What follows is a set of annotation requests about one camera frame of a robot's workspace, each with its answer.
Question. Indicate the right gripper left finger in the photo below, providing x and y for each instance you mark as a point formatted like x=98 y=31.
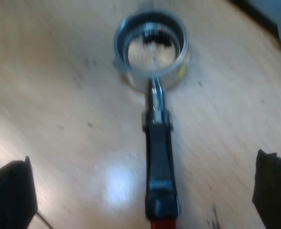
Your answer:
x=10 y=195

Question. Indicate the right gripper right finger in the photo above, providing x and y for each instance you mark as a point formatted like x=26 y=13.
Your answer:
x=275 y=190

